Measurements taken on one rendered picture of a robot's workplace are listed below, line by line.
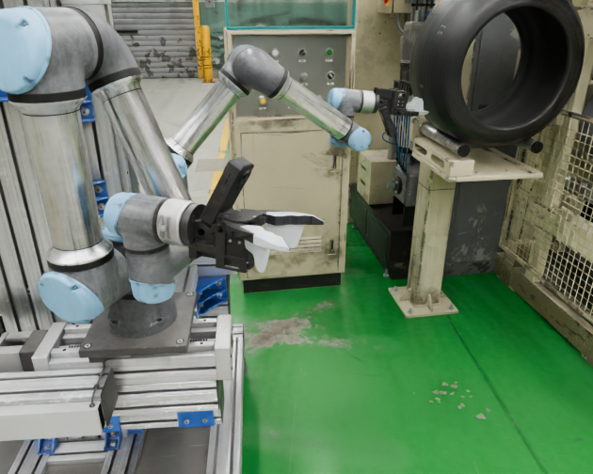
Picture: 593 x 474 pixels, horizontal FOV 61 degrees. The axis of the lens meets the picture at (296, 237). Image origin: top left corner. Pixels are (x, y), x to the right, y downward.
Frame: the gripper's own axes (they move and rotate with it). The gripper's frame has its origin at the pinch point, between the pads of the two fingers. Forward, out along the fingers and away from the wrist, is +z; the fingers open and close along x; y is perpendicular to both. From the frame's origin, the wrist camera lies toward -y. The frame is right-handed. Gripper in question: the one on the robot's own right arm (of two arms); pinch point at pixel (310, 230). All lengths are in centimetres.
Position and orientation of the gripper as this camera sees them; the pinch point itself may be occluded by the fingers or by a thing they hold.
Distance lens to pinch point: 73.9
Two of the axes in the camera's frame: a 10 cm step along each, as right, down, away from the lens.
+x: -3.6, 2.7, -8.9
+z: 9.3, 1.5, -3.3
